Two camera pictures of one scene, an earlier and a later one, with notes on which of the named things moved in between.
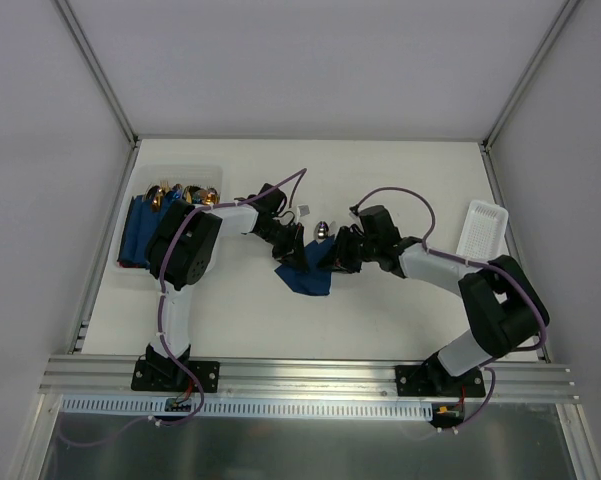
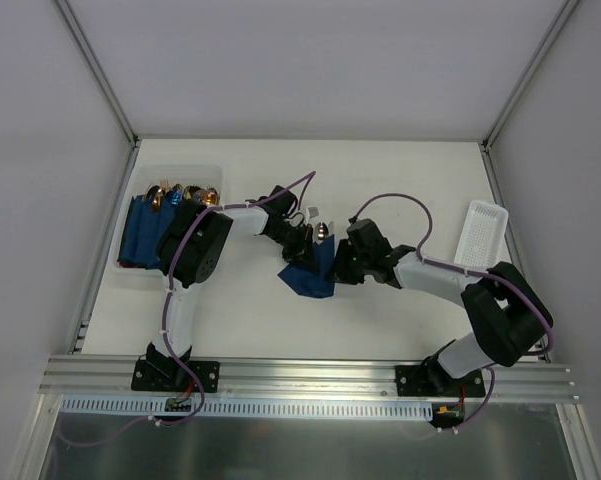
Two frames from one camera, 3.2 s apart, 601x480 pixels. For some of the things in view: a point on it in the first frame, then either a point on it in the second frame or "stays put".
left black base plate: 167,375 stays put
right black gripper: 344,251 to 344,264
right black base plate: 437,381 stays put
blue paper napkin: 316,281 stays put
